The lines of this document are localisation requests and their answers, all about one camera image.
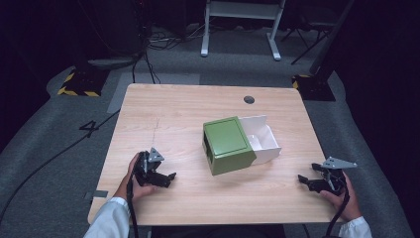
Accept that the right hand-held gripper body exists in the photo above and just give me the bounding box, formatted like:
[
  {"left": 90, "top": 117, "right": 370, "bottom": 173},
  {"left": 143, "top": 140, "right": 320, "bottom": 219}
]
[{"left": 321, "top": 156, "right": 359, "bottom": 196}]

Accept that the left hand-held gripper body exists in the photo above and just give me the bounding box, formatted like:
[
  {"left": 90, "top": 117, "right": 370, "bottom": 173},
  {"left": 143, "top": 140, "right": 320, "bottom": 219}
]
[{"left": 133, "top": 147, "right": 165, "bottom": 187}]

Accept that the white drawer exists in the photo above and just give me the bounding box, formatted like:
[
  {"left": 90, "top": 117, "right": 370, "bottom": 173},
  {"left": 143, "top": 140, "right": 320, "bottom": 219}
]
[{"left": 238, "top": 114, "right": 282, "bottom": 166}]

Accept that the green drawer cabinet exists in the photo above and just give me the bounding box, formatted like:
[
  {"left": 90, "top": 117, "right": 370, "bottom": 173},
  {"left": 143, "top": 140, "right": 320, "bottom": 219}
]
[{"left": 201, "top": 115, "right": 258, "bottom": 177}]

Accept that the person's left hand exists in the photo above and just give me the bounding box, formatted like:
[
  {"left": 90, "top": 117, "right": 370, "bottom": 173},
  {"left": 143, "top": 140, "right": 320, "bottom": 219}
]
[{"left": 113, "top": 152, "right": 160, "bottom": 201}]

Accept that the person's right hand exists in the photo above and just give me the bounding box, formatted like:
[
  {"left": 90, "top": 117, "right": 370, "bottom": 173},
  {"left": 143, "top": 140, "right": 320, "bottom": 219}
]
[{"left": 319, "top": 171, "right": 364, "bottom": 223}]

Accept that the grey tape strip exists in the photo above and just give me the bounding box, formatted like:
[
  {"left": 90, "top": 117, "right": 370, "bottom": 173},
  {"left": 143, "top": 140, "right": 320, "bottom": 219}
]
[{"left": 83, "top": 189, "right": 109, "bottom": 200}]

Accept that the black yellow striped stand base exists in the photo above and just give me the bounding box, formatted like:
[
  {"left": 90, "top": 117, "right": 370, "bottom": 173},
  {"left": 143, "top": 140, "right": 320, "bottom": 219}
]
[
  {"left": 56, "top": 66, "right": 110, "bottom": 98},
  {"left": 291, "top": 73, "right": 337, "bottom": 102}
]

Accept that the dark round stand base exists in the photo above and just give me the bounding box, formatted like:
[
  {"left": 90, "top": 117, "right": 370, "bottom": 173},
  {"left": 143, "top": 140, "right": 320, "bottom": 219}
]
[{"left": 86, "top": 55, "right": 144, "bottom": 71}]

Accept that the dark slanted stand pole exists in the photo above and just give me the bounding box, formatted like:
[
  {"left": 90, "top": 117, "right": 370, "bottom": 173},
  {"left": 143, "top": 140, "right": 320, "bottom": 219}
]
[{"left": 309, "top": 0, "right": 357, "bottom": 75}]

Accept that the black folding chair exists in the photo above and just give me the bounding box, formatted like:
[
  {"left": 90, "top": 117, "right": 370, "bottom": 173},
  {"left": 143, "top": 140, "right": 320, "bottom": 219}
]
[{"left": 280, "top": 6, "right": 335, "bottom": 65}]

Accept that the right hand-held gripper black cable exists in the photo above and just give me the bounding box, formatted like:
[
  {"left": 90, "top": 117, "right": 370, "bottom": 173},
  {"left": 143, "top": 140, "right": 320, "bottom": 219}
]
[{"left": 324, "top": 186, "right": 351, "bottom": 238}]

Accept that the hand-held gripper black cable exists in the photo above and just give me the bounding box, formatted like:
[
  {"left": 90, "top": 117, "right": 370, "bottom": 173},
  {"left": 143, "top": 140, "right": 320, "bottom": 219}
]
[
  {"left": 126, "top": 173, "right": 141, "bottom": 238},
  {"left": 324, "top": 186, "right": 351, "bottom": 238}
]

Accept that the left hand-held gripper black cable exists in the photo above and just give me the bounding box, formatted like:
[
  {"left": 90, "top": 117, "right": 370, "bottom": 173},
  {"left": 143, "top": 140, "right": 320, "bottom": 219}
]
[{"left": 126, "top": 173, "right": 141, "bottom": 238}]

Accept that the long black floor cable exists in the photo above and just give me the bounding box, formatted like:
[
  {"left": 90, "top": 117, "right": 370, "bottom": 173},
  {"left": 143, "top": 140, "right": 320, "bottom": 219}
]
[{"left": 0, "top": 110, "right": 121, "bottom": 226}]

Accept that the bundle of floor cables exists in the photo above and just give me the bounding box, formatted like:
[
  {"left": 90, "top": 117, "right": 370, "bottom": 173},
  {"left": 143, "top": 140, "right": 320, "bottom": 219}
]
[{"left": 145, "top": 23, "right": 206, "bottom": 52}]

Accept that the white desk frame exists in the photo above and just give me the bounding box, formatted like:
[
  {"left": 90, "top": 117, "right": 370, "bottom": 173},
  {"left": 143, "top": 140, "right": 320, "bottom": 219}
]
[{"left": 200, "top": 0, "right": 287, "bottom": 61}]

